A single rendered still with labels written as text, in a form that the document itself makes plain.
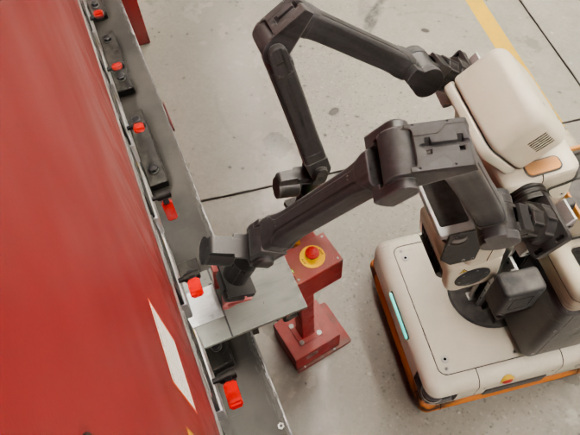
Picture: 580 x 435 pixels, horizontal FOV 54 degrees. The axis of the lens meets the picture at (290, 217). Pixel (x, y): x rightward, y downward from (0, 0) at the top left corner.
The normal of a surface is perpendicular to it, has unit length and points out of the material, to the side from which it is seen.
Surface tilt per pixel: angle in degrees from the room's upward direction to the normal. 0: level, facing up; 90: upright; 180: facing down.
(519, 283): 0
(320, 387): 0
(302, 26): 83
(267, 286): 0
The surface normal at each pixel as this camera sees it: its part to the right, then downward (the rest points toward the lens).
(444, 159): -0.11, -0.35
